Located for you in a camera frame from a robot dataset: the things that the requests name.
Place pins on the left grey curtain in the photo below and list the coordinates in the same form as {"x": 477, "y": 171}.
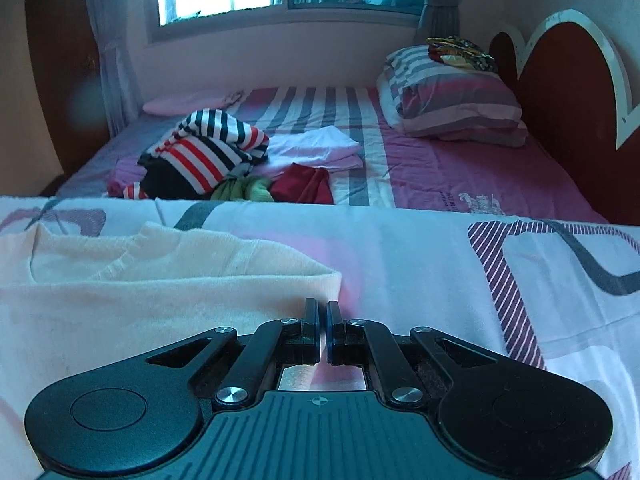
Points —
{"x": 121, "y": 95}

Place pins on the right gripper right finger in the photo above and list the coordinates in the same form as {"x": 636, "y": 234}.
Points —
{"x": 373, "y": 348}

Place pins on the dark red garment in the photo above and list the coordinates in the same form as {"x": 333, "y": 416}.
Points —
{"x": 303, "y": 185}

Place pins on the red white heart headboard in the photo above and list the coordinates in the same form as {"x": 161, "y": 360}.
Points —
{"x": 575, "y": 95}

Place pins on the yellow patterned cloth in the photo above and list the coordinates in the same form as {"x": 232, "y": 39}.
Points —
{"x": 460, "y": 53}

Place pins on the patterned white pink quilt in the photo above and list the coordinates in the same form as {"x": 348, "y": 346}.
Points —
{"x": 559, "y": 295}

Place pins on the cream knit sweater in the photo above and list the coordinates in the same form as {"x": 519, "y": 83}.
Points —
{"x": 71, "y": 303}

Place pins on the striped purple bed sheet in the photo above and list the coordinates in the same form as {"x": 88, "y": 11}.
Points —
{"x": 398, "y": 171}

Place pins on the striped folded pillow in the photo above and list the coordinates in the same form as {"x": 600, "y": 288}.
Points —
{"x": 425, "y": 98}

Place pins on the dark wooden door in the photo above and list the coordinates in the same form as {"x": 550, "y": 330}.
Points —
{"x": 66, "y": 66}

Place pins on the striped red navy garment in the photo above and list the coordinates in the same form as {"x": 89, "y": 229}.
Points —
{"x": 203, "y": 150}

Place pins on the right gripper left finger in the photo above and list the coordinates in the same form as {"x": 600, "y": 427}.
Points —
{"x": 260, "y": 358}

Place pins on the pink flat pillow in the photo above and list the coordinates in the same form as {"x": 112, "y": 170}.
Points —
{"x": 189, "y": 102}

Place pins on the white folded garment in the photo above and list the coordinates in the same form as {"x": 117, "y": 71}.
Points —
{"x": 328, "y": 148}

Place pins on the green garment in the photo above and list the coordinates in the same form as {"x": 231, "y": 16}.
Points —
{"x": 247, "y": 189}

